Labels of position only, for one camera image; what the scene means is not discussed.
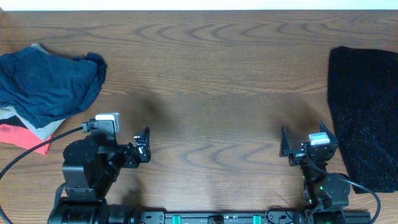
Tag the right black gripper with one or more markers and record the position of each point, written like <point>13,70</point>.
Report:
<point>300,152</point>

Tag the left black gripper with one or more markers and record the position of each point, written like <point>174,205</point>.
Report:
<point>137,152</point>

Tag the navy blue shorts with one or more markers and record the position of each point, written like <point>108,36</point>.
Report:
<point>85,76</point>

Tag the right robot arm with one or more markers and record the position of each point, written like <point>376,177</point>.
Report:
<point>327,193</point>

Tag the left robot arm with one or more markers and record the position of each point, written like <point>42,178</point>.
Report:
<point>91,166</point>

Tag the black knit garment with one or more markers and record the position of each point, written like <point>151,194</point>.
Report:
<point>362,98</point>

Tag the folded khaki shorts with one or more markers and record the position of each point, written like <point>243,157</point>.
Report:
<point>37,129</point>

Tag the folded red garment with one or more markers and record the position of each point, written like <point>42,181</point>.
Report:
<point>19,136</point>

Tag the folded black garment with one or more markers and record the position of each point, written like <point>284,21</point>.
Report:
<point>13,121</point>

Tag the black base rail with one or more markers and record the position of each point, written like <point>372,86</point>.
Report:
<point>273,216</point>

